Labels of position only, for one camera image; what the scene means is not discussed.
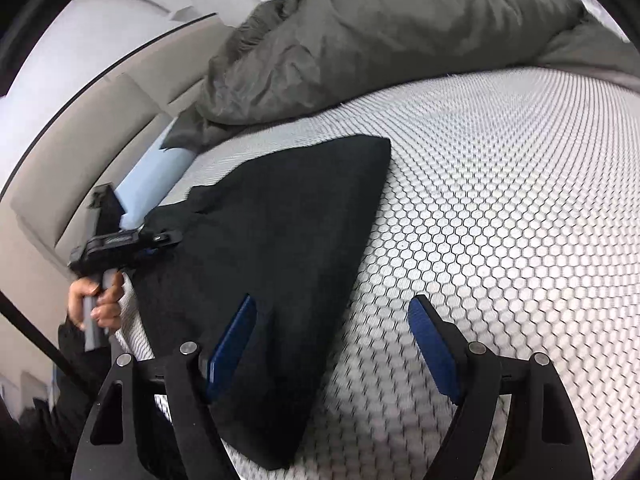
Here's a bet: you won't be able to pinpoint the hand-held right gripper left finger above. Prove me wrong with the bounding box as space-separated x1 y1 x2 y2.
70 294 258 480

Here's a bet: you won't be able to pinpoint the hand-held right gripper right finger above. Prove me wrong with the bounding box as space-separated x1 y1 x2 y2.
407 295 596 480

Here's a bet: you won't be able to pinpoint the black pants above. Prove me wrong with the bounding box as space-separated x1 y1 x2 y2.
120 135 393 471

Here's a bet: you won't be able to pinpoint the person's left forearm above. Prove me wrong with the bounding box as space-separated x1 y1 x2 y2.
52 321 118 411

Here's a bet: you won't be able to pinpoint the person's left hand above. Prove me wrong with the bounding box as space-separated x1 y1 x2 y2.
67 271 125 335

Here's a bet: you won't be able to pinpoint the light blue pillow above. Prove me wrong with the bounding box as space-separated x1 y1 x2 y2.
120 145 196 228

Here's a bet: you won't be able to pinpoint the beige padded headboard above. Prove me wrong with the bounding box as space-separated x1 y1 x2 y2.
0 15 236 391

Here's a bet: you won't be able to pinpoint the honeycomb pattern bed sheet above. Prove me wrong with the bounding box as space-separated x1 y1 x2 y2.
115 67 640 480

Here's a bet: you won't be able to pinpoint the grey duvet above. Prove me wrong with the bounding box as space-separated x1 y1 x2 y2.
167 0 640 153

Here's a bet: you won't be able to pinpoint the black cable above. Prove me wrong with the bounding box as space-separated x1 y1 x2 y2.
0 292 101 396

